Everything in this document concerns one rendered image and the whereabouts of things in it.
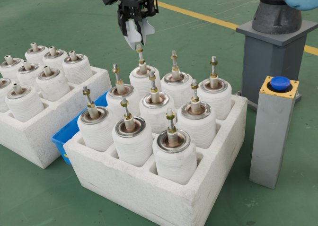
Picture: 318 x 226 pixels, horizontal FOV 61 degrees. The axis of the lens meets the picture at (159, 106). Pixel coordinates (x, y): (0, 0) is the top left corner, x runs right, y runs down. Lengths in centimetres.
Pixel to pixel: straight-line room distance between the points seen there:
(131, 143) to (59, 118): 41
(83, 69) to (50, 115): 21
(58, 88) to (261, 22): 70
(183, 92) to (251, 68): 33
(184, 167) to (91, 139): 26
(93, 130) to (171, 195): 25
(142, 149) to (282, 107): 33
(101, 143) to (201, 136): 26
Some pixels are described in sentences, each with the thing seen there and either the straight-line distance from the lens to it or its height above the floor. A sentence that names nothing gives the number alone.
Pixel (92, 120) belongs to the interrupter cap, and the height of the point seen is 25.
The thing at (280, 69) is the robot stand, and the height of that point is 19.
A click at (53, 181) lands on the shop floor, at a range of 97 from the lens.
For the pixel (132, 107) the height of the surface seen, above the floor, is 22.
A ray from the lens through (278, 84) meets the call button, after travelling 64.
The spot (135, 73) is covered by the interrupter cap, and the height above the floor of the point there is 25.
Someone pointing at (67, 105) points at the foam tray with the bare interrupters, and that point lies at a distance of 99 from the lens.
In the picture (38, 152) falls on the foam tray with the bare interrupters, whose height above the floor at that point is 8.
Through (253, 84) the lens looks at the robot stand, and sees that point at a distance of 106.
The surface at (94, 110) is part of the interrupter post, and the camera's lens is 71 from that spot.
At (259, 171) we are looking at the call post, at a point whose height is 6.
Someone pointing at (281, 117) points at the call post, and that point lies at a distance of 67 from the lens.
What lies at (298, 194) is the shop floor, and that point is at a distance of 86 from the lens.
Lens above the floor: 67
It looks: 37 degrees down
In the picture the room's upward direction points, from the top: 9 degrees counter-clockwise
